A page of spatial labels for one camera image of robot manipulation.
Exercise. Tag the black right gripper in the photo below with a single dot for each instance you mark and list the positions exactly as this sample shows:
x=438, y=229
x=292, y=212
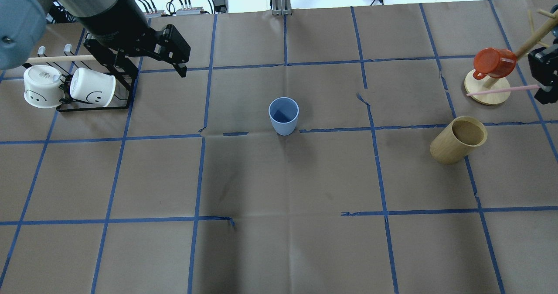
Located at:
x=545, y=69

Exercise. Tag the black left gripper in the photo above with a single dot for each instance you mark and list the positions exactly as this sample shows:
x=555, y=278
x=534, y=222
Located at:
x=114, y=25

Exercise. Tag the light blue plastic cup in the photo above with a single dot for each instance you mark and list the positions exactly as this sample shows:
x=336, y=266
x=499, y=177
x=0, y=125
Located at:
x=283, y=113

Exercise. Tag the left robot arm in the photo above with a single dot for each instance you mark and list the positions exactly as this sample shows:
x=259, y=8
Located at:
x=23, y=22

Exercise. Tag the bamboo chopstick holder cup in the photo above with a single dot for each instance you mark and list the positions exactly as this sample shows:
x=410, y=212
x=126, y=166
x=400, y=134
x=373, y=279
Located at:
x=461, y=136

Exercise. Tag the orange mug on stand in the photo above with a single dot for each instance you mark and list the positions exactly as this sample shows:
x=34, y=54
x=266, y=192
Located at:
x=494, y=63

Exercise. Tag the wooden mug tree stand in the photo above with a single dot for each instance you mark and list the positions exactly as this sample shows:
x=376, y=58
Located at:
x=487, y=83

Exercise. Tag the white smiley mug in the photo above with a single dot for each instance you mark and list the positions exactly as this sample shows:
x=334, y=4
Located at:
x=92, y=87

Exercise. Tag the wooden rack dowel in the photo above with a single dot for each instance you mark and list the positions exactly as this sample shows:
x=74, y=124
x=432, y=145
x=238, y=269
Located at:
x=73, y=58

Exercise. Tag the black wire mug rack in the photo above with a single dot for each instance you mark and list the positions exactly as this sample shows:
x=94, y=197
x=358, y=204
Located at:
x=123, y=93

